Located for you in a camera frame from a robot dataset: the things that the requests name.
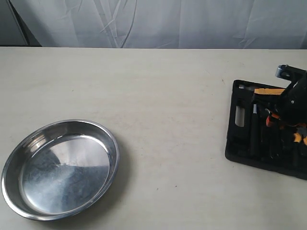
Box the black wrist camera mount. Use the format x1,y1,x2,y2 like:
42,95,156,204
275,64,292,81

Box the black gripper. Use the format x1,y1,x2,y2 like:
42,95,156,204
253,67,307,127

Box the round steel tray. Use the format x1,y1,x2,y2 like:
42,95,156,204
0,119,120,221

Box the orange utility knife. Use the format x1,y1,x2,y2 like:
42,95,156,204
254,88,285,96

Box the black handled screwdriver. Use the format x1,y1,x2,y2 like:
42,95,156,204
250,104,259,157

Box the white backdrop cloth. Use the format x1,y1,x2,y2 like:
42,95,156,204
0,0,307,49

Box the black plastic tool case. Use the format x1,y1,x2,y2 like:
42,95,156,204
225,80,307,180

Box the orange handled pliers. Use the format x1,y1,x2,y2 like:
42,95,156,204
292,126,307,168

